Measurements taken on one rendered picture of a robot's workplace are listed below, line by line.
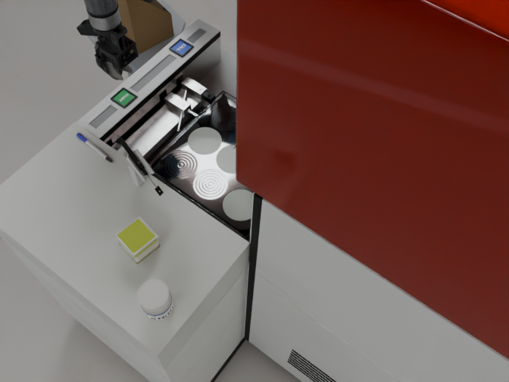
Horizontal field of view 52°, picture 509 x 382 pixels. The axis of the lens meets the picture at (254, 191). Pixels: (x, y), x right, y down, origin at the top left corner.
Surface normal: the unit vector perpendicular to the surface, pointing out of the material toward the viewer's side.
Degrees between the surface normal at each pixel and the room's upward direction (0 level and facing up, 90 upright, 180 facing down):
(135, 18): 90
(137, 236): 0
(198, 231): 0
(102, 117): 0
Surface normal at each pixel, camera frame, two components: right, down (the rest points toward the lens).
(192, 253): 0.04, -0.51
